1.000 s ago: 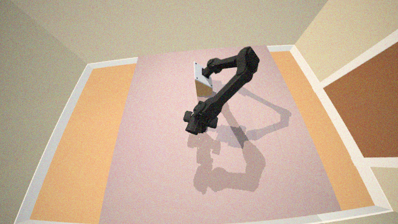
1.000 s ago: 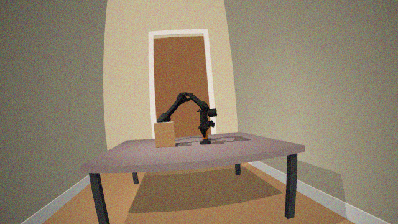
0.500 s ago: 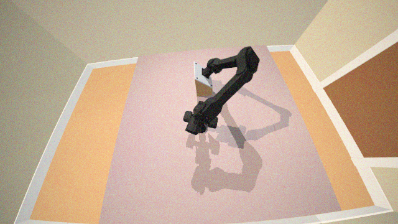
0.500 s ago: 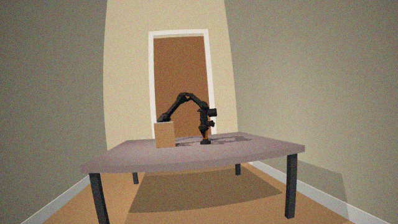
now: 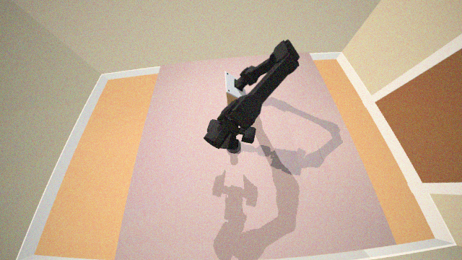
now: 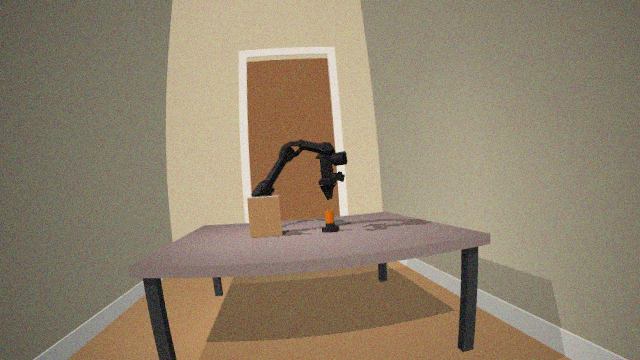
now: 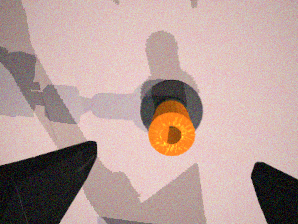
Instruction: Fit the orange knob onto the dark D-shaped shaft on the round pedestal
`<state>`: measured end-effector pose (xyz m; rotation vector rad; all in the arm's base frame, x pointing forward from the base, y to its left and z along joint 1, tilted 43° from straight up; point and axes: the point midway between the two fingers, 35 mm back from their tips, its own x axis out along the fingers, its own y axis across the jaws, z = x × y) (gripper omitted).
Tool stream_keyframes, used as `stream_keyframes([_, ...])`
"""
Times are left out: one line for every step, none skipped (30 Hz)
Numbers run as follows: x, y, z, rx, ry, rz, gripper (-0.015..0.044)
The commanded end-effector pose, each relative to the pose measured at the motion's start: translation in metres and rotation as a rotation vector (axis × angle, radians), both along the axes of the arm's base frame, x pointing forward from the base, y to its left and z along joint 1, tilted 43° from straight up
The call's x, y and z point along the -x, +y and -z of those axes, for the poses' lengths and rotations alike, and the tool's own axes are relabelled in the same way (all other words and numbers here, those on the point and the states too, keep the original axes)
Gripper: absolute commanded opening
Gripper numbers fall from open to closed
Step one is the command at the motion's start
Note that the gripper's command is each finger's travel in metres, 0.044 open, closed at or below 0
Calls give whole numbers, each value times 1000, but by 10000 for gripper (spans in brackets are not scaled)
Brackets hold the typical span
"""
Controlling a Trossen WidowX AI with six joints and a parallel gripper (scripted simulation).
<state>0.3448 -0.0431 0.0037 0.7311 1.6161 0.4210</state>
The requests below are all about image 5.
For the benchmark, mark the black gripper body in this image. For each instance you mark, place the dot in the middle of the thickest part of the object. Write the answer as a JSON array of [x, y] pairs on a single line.
[[249, 134]]

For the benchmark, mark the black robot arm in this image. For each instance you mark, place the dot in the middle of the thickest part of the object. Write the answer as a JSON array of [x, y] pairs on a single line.
[[244, 110]]

